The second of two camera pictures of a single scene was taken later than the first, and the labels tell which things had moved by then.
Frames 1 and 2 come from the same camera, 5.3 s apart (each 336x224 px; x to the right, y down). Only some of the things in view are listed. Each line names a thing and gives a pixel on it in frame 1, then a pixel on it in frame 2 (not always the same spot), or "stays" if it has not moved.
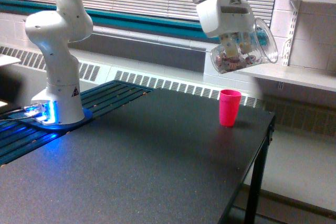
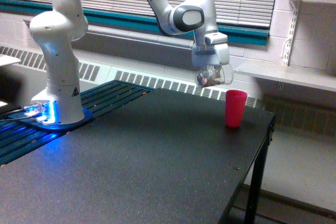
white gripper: [222, 10] to [214, 52]
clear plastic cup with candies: [264, 51] to [211, 75]
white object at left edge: [5, 60] stays
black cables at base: [4, 111] stays
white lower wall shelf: [314, 77] stays
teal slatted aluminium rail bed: [17, 139] stays
